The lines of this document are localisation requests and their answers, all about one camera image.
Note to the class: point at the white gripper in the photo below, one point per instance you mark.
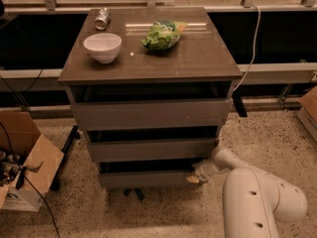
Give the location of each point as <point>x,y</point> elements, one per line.
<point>205,168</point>

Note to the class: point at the grey bottom drawer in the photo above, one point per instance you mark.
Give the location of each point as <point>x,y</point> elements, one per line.
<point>139,174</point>

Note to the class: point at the grey drawer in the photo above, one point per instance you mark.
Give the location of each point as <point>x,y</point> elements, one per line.
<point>139,174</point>
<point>146,115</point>
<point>128,151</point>

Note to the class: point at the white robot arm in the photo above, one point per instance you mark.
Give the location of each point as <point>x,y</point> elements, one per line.
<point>253,200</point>

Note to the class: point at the grey middle drawer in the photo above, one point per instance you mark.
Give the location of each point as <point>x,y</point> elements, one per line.
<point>128,151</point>

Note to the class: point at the grey top drawer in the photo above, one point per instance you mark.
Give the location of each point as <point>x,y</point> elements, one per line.
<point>146,115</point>

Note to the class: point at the grey drawer cabinet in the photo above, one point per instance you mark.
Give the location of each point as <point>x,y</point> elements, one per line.
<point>198,67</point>

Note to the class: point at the open cardboard box left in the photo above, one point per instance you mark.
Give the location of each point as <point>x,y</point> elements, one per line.
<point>21,135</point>

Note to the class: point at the cardboard box right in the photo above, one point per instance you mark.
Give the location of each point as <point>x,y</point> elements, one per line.
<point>307,114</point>

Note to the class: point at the black metal leg left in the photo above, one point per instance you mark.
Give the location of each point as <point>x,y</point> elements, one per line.
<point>73,135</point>

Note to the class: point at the green chip bag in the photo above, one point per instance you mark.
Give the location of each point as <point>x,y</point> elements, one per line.
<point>163,35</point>

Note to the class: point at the white ceramic bowl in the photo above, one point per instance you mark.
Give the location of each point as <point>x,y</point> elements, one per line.
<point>103,47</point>

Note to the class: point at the silver soda can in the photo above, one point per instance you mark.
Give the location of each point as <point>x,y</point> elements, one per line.
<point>102,19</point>

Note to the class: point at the metal clutter in box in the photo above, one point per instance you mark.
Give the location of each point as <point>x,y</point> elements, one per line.
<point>11,168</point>

